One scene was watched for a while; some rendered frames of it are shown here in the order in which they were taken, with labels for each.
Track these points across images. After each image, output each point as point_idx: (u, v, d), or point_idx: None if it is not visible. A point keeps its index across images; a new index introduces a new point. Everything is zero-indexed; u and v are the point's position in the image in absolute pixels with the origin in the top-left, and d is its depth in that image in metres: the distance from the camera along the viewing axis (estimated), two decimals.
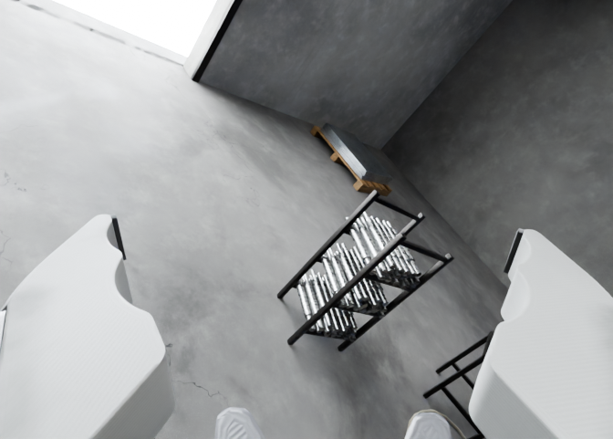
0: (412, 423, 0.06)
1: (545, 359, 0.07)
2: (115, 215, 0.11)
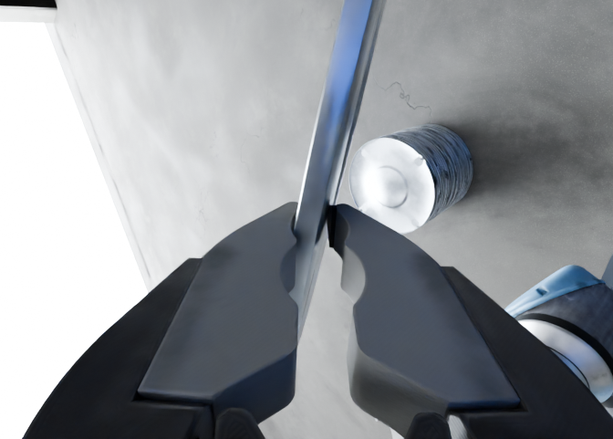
0: (412, 423, 0.06)
1: (398, 323, 0.08)
2: None
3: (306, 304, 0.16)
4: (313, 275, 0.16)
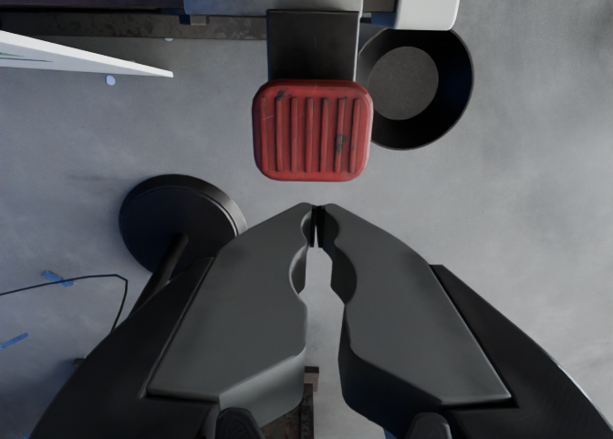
0: (412, 423, 0.06)
1: (389, 323, 0.08)
2: (316, 206, 0.12)
3: None
4: None
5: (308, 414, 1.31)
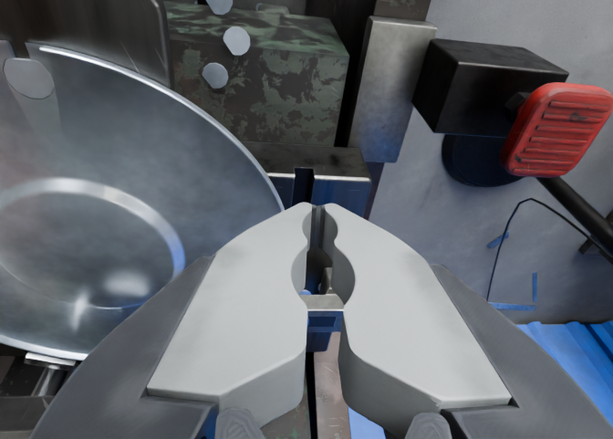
0: (412, 423, 0.06)
1: (389, 323, 0.08)
2: (316, 206, 0.12)
3: None
4: None
5: None
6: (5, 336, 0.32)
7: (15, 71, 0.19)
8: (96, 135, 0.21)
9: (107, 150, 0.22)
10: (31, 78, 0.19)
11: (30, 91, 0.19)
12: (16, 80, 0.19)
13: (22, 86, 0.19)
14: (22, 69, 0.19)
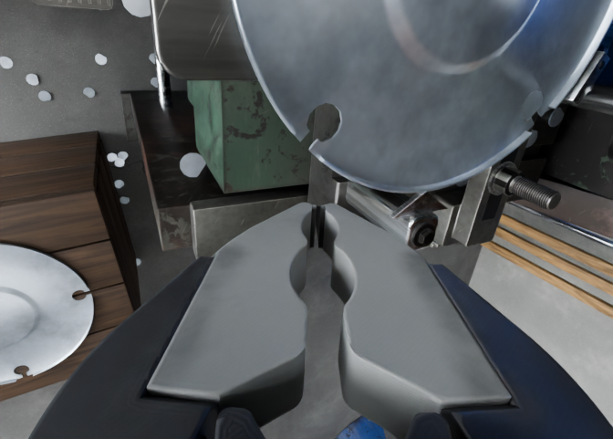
0: (412, 423, 0.06)
1: (389, 323, 0.08)
2: (316, 206, 0.12)
3: None
4: None
5: None
6: None
7: (537, 102, 0.28)
8: (497, 102, 0.27)
9: (489, 98, 0.26)
10: (531, 106, 0.28)
11: (531, 97, 0.28)
12: (537, 97, 0.28)
13: (535, 96, 0.28)
14: (535, 107, 0.28)
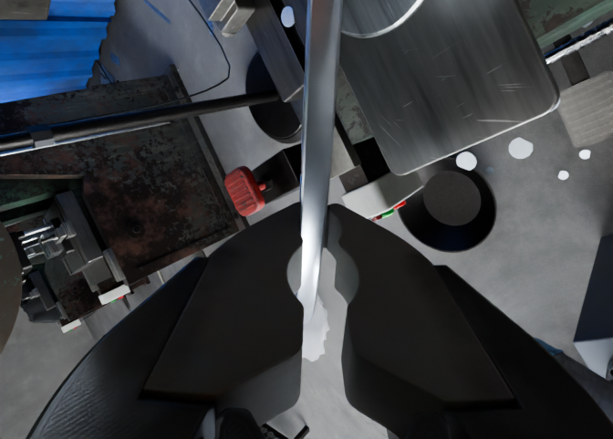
0: (412, 423, 0.06)
1: (392, 323, 0.08)
2: None
3: None
4: None
5: (218, 237, 1.83)
6: None
7: None
8: None
9: None
10: None
11: None
12: None
13: None
14: None
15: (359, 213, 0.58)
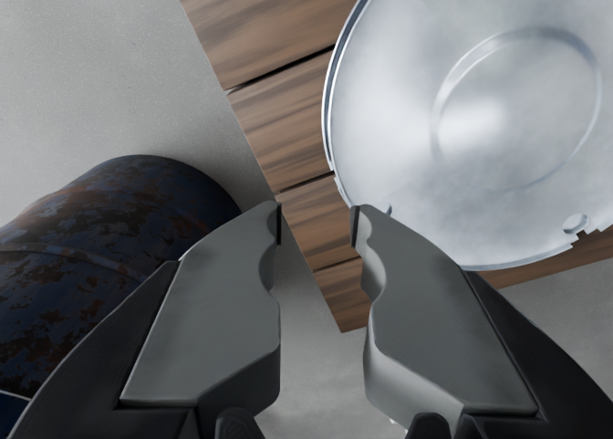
0: (412, 423, 0.06)
1: (415, 324, 0.08)
2: (280, 203, 0.12)
3: None
4: None
5: None
6: None
7: None
8: (535, 217, 0.33)
9: (525, 213, 0.33)
10: None
11: None
12: None
13: None
14: None
15: None
